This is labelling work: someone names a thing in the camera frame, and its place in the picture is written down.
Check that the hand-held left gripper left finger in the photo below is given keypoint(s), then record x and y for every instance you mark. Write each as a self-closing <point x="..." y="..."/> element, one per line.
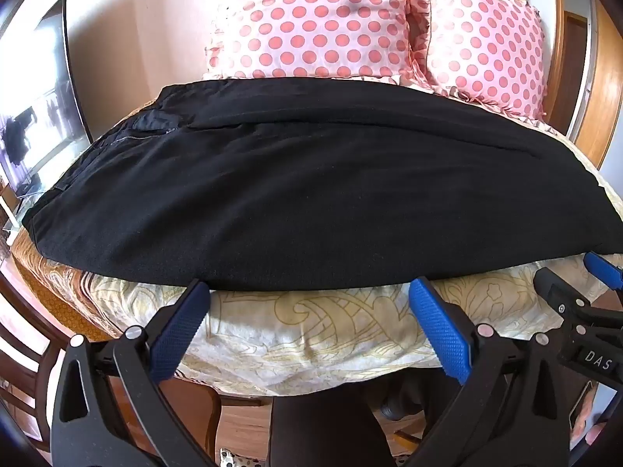
<point x="177" y="331"/>

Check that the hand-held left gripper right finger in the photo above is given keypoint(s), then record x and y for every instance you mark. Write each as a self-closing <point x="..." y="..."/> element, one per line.
<point x="440" y="331"/>

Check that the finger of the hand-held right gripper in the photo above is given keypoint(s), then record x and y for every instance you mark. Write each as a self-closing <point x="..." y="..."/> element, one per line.
<point x="603" y="270"/>
<point x="559" y="292"/>

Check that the black pants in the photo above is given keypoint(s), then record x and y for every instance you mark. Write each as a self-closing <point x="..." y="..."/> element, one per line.
<point x="311" y="194"/>

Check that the person's right hand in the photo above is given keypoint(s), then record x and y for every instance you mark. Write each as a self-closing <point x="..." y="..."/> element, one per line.
<point x="596" y="435"/>

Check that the cream and orange patterned bedsheet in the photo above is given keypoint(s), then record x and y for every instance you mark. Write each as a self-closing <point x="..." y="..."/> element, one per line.
<point x="316" y="345"/>

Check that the dark wooden chair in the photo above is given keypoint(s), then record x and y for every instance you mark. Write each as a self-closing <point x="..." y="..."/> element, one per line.
<point x="24" y="350"/>

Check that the person's own leg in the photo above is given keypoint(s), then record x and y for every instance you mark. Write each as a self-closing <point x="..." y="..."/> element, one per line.
<point x="316" y="433"/>

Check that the wooden wardrobe door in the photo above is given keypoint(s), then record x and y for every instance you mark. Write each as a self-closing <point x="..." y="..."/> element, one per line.
<point x="608" y="82"/>

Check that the pink polka dot pillow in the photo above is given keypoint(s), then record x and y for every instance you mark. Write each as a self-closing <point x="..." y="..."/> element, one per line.
<point x="311" y="19"/>
<point x="486" y="44"/>

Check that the flat screen television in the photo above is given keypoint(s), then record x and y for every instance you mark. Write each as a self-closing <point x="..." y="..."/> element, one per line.
<point x="53" y="97"/>

